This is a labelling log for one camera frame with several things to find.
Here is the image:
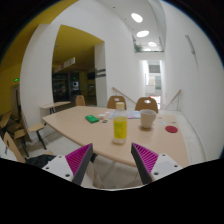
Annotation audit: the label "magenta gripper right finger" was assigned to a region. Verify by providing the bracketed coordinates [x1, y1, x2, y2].
[131, 143, 182, 185]

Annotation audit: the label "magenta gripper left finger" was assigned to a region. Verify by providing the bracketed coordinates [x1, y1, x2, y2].
[43, 143, 93, 185]

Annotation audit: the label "black bag on chair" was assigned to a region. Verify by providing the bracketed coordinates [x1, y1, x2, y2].
[25, 154, 55, 168]

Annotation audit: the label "light wooden table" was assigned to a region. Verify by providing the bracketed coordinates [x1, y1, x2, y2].
[43, 106, 189, 167]

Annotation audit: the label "red round coaster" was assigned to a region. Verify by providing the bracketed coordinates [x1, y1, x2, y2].
[165, 126, 178, 133]

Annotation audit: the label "white ceramic mug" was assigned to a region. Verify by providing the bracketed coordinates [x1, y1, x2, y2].
[140, 109, 156, 129]

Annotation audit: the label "green flat box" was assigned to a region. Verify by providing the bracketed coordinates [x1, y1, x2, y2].
[85, 115, 99, 124]

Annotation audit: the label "papers on table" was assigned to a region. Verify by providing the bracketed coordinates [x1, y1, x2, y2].
[110, 110, 140, 119]

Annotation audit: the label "wooden chair left of table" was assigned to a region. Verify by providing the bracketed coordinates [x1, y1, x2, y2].
[14, 115, 46, 155]

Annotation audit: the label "clear bottle yellow label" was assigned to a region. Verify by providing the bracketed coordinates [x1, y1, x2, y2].
[113, 102, 127, 144]

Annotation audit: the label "wooden chair behind table right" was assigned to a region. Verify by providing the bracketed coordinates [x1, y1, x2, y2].
[135, 97, 158, 112]

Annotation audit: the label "wooden chair behind table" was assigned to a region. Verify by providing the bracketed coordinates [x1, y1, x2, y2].
[107, 96, 126, 109]
[135, 97, 158, 112]

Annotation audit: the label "small side table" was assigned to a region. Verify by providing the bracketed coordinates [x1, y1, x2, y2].
[40, 101, 71, 114]

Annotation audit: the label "wooden chair far left back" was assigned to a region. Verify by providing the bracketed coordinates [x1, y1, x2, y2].
[76, 95, 85, 106]

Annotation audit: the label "wooden chair near left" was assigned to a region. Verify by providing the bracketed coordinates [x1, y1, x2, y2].
[3, 132, 25, 163]

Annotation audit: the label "wooden chair behind table middle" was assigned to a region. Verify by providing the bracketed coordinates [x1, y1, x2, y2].
[107, 96, 126, 109]

